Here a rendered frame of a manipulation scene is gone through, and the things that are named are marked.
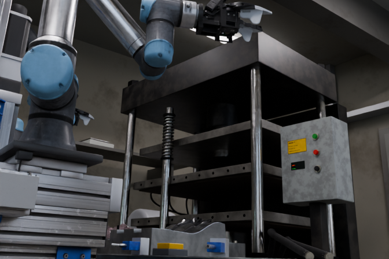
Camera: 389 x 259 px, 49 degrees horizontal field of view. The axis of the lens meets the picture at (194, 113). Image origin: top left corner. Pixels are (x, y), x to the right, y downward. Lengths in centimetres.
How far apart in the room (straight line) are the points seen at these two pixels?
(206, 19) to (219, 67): 132
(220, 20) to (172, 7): 13
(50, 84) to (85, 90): 387
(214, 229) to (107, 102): 342
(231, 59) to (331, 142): 75
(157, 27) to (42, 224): 56
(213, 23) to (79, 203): 59
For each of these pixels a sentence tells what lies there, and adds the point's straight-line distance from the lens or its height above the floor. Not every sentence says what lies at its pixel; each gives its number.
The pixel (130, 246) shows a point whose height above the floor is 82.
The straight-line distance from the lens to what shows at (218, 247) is 129.
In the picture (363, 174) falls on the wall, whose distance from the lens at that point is 503.
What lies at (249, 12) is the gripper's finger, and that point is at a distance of 123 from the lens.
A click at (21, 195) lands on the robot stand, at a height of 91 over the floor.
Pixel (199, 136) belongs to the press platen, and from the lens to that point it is 267.
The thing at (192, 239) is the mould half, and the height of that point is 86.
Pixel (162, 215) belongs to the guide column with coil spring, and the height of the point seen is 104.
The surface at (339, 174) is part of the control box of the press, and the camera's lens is 212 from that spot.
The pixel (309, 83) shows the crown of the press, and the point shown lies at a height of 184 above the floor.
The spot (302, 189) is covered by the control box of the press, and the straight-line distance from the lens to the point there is 217.
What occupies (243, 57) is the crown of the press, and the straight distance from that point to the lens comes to 240.
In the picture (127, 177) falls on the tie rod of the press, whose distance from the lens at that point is 305.
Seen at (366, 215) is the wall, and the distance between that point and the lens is 498.
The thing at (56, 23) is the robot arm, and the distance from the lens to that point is 112.
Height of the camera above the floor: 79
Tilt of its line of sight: 19 degrees up
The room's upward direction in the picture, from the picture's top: 2 degrees clockwise
